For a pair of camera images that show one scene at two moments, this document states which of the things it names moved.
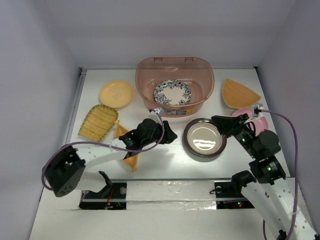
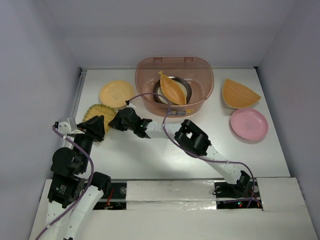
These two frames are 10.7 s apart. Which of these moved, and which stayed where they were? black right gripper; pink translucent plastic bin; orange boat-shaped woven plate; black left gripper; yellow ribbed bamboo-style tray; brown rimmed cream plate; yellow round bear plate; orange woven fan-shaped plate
Moved: orange boat-shaped woven plate; black right gripper; black left gripper; brown rimmed cream plate
Stayed: yellow round bear plate; yellow ribbed bamboo-style tray; orange woven fan-shaped plate; pink translucent plastic bin
